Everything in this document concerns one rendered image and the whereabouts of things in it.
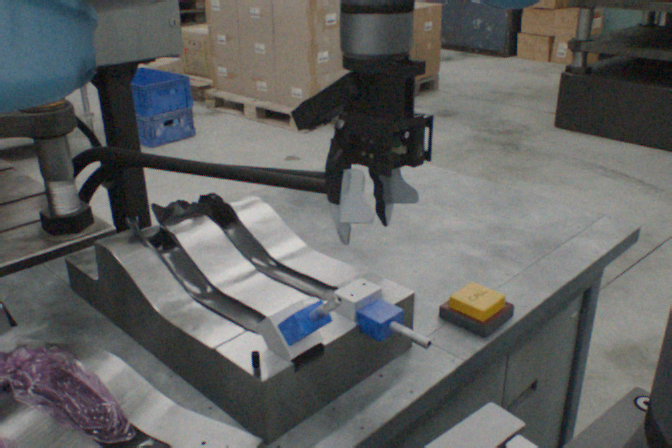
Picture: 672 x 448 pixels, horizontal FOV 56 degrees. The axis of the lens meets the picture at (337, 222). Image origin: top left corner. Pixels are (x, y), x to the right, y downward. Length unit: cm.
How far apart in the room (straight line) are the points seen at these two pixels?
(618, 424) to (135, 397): 49
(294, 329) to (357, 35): 31
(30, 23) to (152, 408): 59
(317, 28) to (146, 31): 316
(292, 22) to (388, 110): 405
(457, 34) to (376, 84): 738
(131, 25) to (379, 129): 93
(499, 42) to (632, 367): 576
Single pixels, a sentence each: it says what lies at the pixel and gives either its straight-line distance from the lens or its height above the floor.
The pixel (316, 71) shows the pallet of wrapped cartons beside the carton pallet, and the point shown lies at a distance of 465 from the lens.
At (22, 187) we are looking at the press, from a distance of 169.
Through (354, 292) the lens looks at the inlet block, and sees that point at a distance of 79.
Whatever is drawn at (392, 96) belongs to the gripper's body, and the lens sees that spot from 65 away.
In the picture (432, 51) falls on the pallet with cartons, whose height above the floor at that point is 36.
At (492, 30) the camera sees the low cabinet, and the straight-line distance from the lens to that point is 776.
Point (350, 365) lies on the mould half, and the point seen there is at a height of 84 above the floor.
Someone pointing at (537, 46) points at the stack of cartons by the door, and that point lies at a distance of 759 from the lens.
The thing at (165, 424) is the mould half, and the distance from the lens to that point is 73.
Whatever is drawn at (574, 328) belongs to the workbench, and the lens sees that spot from 142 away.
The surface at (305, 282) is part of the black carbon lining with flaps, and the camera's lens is 89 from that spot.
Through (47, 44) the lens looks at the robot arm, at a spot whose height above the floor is 130.
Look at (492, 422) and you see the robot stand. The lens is 50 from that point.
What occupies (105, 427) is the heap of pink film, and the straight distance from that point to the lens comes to 71.
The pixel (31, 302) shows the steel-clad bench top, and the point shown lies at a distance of 112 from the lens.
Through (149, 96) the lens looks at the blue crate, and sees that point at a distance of 449.
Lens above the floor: 132
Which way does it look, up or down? 24 degrees down
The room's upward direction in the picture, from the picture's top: 1 degrees counter-clockwise
